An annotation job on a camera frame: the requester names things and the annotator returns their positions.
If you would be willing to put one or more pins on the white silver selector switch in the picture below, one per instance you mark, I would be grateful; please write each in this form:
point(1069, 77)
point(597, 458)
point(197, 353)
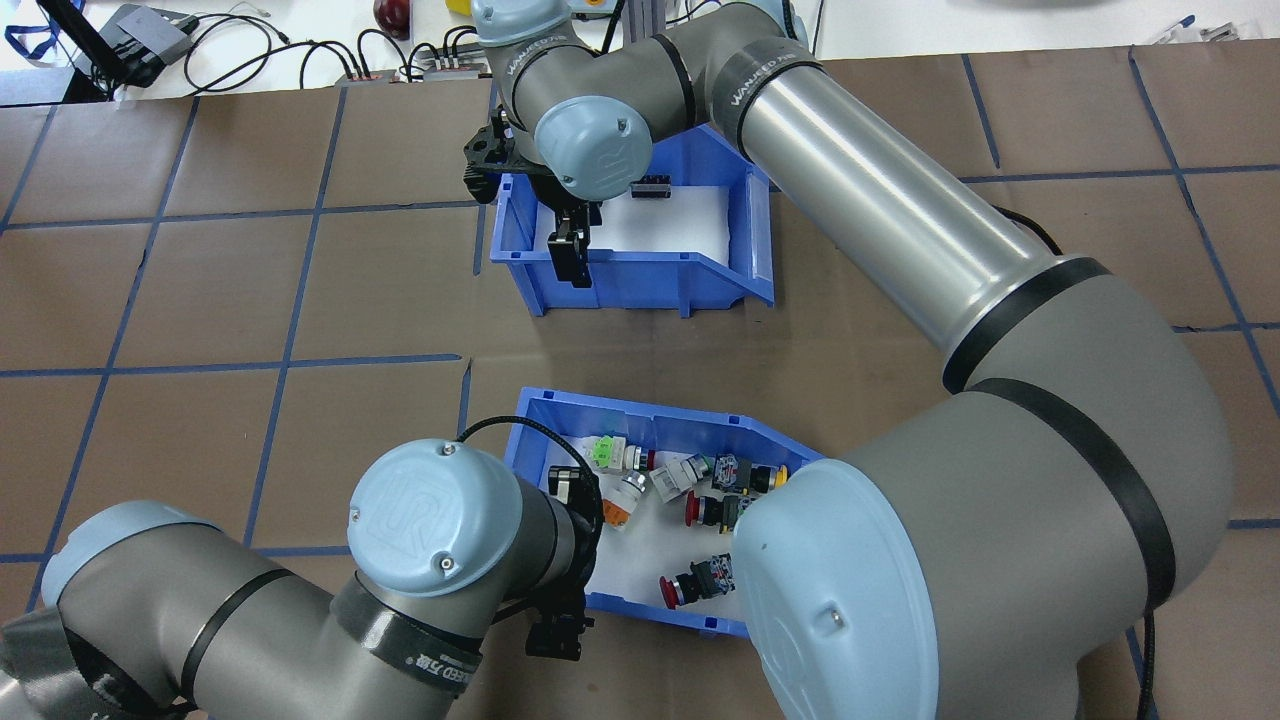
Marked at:
point(680, 473)

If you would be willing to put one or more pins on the red push button switch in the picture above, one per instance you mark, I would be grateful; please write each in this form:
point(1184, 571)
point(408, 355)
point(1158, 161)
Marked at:
point(715, 510)

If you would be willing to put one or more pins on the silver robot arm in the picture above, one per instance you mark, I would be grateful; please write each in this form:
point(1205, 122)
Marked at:
point(880, 200)
point(250, 630)

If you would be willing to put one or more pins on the red mushroom button black base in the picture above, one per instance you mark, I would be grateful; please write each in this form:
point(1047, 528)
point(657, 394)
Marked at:
point(692, 585)

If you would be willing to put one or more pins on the dark red ball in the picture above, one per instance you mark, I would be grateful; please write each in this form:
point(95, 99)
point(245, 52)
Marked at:
point(392, 14)

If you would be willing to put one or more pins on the green capped push button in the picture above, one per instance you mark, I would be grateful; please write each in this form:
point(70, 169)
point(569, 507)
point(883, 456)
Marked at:
point(605, 452)

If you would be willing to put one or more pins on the white bin liner sheet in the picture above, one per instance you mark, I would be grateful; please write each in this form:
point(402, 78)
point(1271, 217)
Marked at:
point(660, 225)

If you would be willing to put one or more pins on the black stand bar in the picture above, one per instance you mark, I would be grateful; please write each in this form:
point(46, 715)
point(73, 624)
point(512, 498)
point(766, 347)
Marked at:
point(80, 45)

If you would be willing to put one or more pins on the aluminium extrusion post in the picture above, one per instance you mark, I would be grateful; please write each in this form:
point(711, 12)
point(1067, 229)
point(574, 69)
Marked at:
point(650, 15)

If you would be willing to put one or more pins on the blue bin with black parts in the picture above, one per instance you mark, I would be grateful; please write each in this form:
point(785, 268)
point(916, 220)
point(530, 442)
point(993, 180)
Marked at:
point(640, 285)

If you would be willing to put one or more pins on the dark grey power brick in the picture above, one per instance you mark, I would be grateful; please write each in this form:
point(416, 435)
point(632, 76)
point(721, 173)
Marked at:
point(150, 38)

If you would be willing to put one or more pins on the pile of small parts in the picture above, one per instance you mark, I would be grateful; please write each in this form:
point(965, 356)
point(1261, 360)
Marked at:
point(640, 560)

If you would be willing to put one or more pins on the yellow cube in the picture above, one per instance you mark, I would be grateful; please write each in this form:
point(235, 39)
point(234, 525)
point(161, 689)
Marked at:
point(458, 5)

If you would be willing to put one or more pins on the black terminal block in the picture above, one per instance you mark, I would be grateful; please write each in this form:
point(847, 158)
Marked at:
point(650, 188)

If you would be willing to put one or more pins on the blue bin with push buttons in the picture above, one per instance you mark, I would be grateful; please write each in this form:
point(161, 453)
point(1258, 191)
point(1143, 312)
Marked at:
point(640, 415)

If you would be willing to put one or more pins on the yellow push button switch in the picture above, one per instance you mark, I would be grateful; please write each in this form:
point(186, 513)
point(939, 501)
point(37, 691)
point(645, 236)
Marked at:
point(748, 472)

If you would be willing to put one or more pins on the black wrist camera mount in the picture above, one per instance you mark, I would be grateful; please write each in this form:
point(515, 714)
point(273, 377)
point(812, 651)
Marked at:
point(495, 155)
point(575, 485)

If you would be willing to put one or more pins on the white orange push button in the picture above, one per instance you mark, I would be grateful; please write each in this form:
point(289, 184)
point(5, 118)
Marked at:
point(622, 500)

